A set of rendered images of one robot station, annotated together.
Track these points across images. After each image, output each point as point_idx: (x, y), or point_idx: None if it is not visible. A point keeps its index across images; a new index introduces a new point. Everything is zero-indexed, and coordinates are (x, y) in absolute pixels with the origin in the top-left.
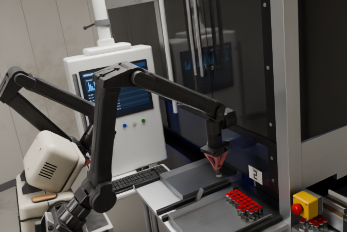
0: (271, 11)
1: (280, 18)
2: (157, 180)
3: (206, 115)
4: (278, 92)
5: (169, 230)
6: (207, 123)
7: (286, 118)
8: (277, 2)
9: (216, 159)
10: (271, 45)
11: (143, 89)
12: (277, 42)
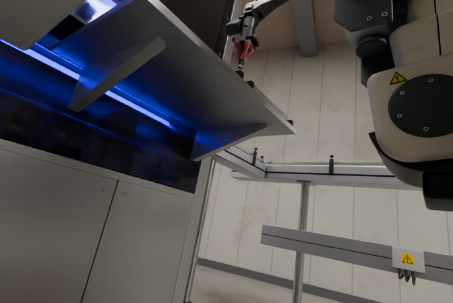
0: None
1: (240, 1)
2: None
3: (253, 14)
4: (230, 37)
5: (262, 99)
6: (255, 21)
7: (231, 55)
8: None
9: (253, 52)
10: (232, 9)
11: None
12: (236, 11)
